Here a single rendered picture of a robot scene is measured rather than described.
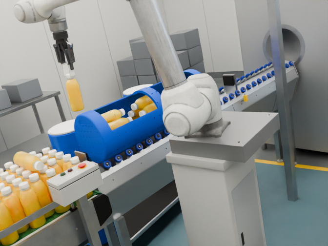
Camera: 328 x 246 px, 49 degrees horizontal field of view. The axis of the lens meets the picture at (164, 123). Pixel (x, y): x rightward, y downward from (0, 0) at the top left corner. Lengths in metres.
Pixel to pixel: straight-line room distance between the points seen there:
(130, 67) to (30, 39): 1.54
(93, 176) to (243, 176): 0.70
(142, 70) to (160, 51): 4.26
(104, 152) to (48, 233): 0.48
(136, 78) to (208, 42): 2.06
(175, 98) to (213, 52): 5.90
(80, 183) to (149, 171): 0.61
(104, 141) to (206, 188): 0.55
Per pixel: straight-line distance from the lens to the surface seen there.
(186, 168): 1.70
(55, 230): 1.68
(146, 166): 2.02
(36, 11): 1.75
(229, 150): 1.54
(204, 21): 7.26
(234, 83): 2.73
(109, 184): 1.89
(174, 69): 1.42
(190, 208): 1.83
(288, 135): 2.82
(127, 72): 5.93
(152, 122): 1.99
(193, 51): 5.66
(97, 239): 1.71
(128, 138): 1.90
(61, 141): 2.41
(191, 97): 1.41
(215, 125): 1.64
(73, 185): 1.53
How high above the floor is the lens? 1.69
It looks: 18 degrees down
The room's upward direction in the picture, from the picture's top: 12 degrees counter-clockwise
